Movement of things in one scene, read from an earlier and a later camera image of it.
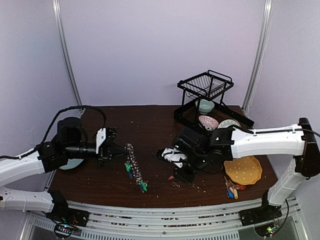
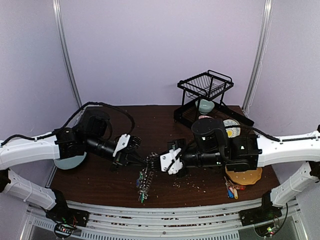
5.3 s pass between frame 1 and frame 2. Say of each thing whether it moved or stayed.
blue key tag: stayed
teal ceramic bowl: stayed
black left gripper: moved
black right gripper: moved
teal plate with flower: stayed
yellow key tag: stayed
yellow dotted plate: stayed
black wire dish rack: stayed
